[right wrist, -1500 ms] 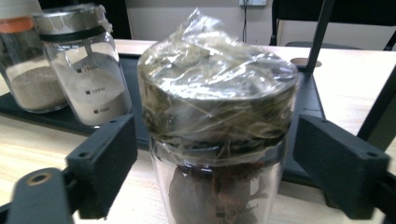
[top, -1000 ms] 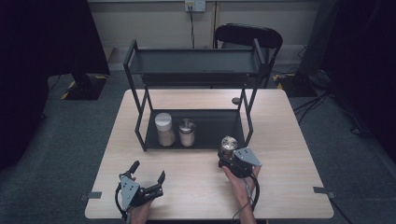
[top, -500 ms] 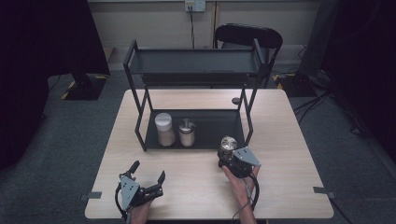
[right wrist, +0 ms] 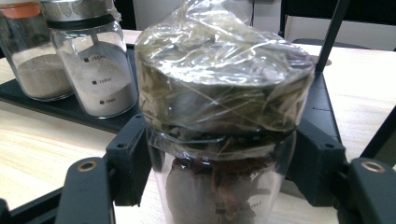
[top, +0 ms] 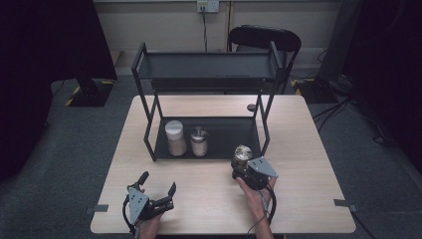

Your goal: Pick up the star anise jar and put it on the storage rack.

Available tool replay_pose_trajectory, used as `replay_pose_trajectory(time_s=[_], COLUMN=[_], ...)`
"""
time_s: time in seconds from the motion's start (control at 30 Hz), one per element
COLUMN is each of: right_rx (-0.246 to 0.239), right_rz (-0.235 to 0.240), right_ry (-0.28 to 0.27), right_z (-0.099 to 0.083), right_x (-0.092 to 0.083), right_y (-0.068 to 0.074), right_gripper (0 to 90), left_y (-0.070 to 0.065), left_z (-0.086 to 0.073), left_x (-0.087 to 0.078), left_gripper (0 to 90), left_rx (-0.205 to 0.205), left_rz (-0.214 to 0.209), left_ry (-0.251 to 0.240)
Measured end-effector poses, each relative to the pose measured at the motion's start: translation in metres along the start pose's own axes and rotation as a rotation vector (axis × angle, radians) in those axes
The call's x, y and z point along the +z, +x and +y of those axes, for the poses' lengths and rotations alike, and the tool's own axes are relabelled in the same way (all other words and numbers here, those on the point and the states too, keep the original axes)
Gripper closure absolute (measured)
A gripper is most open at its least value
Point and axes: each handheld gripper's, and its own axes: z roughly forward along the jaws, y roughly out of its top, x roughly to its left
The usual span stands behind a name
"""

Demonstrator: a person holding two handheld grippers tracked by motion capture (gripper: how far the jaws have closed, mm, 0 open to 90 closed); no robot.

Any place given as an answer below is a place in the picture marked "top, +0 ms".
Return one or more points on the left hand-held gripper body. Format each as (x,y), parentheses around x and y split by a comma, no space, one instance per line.
(137,205)

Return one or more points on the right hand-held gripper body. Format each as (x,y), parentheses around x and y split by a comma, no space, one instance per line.
(262,167)

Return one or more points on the glass jar of star anise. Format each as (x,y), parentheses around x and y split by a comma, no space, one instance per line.
(243,152)

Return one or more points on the metal-lidded glass powder jar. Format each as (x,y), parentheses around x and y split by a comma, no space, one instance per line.
(199,139)

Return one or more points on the white-lidded glass powder jar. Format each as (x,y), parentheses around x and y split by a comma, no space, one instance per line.
(175,132)

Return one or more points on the black metal shelf rack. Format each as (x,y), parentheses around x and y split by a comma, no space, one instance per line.
(212,66)

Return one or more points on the person's left hand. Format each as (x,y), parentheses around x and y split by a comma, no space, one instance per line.
(149,225)

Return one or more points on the person's right hand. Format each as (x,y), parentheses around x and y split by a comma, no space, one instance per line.
(257,202)

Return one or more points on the grey tape strip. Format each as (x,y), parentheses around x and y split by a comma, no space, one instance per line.
(98,208)
(345,204)

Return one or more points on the dark round disc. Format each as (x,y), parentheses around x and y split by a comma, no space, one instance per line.
(251,107)

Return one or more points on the black stand base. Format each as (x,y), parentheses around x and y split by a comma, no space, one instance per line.
(315,91)
(91,93)

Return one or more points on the black chair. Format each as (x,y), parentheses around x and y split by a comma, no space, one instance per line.
(265,36)

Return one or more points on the dark curtain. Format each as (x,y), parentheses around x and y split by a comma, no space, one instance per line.
(40,66)
(388,66)

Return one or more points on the white wall socket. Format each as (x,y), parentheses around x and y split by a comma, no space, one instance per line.
(213,5)

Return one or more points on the yellow-labelled wall socket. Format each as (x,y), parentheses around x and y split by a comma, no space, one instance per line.
(202,5)

